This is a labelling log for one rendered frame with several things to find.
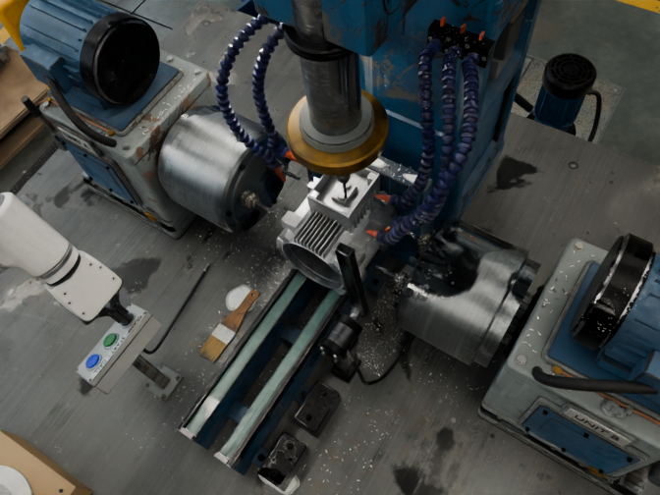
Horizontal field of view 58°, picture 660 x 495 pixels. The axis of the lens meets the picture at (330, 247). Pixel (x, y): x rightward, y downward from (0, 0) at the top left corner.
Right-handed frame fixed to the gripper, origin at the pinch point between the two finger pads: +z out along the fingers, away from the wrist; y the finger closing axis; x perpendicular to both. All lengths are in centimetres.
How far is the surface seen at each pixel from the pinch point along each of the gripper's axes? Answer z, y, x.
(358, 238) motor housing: 15, 39, -27
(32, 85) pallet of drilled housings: 10, 73, 198
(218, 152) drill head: -7.5, 37.6, -1.5
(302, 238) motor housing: 7.9, 31.7, -21.6
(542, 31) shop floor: 104, 231, 33
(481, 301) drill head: 19, 35, -57
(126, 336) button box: 2.5, -2.7, -3.1
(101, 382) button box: 4.4, -12.1, -3.5
